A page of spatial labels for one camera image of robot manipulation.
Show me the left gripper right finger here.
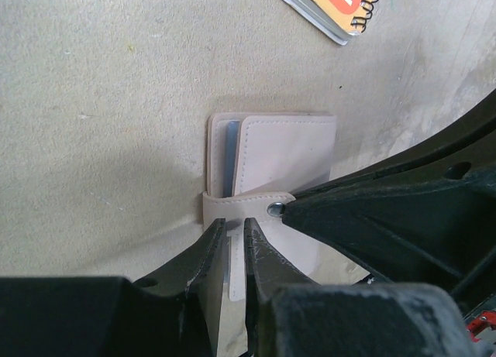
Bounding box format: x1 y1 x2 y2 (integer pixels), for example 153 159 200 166
243 218 477 356

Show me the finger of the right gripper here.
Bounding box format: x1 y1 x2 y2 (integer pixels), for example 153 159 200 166
283 167 495 295
298 97 495 197

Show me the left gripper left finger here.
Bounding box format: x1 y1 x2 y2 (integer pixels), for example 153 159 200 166
1 219 226 356

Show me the orange spiral notebook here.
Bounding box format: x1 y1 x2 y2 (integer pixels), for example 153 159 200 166
282 0 379 46

